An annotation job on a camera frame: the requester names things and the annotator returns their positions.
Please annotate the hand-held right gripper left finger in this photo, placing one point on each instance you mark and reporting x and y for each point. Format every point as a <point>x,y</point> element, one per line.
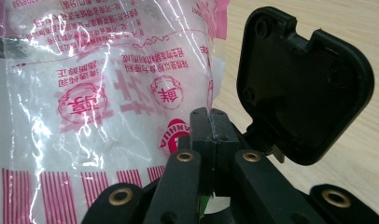
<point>181,186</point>

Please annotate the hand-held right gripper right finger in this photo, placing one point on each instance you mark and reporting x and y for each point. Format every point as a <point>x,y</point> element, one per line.
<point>249,186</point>

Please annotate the pink and white plastic bag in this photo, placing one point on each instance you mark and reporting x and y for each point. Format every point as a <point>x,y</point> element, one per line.
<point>85,124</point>

